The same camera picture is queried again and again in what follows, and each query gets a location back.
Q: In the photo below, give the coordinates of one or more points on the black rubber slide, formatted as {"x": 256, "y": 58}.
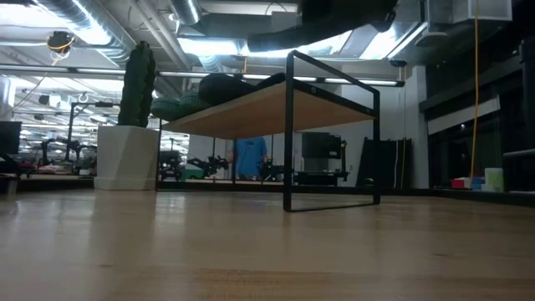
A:
{"x": 223, "y": 90}
{"x": 292, "y": 39}

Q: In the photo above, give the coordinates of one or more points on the green rubber slide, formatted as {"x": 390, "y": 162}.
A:
{"x": 194, "y": 103}
{"x": 167, "y": 109}

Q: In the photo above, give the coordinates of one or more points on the black machine cabinet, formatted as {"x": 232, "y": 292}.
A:
{"x": 322, "y": 156}

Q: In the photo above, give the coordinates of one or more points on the black leaning panels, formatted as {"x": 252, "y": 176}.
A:
{"x": 384, "y": 163}

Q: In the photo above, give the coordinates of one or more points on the person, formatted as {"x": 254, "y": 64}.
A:
{"x": 250, "y": 156}

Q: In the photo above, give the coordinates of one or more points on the small red box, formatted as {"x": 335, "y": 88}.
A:
{"x": 460, "y": 183}

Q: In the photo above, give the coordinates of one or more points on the small blue box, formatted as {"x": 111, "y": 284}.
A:
{"x": 478, "y": 184}

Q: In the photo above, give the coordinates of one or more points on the tall green cactus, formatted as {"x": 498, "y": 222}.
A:
{"x": 136, "y": 83}

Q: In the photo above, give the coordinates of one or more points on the green and white box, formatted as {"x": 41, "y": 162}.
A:
{"x": 494, "y": 180}

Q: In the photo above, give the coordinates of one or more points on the long ceiling light bar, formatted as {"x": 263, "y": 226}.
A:
{"x": 104, "y": 71}

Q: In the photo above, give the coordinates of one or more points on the white hexagonal plant pot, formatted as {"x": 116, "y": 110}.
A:
{"x": 125, "y": 159}

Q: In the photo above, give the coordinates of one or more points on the black background monitor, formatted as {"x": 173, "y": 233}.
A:
{"x": 9, "y": 138}

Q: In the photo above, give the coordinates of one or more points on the wooden shelf with black frame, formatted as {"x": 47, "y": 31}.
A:
{"x": 259, "y": 113}

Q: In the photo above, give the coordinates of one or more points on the silver ventilation duct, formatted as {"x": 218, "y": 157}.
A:
{"x": 83, "y": 25}

